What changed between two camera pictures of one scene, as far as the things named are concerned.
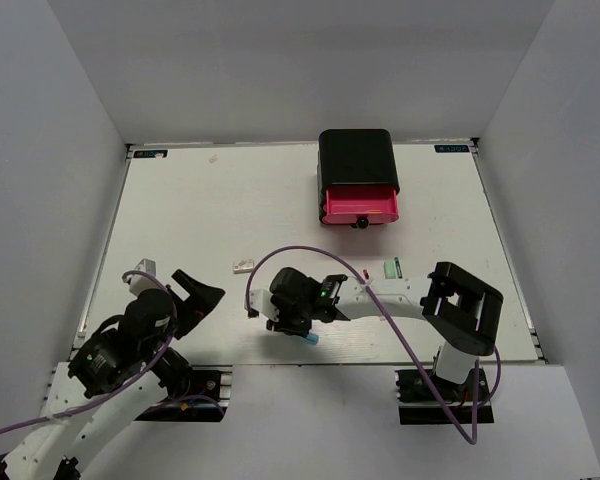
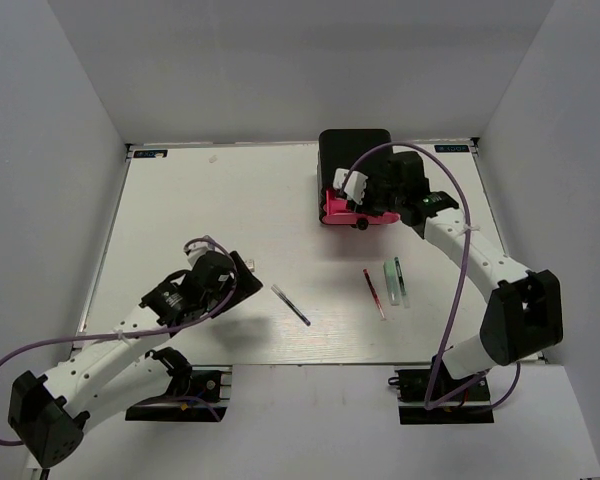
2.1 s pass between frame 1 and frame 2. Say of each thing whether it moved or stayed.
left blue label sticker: stayed
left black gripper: moved
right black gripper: moved
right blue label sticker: stayed
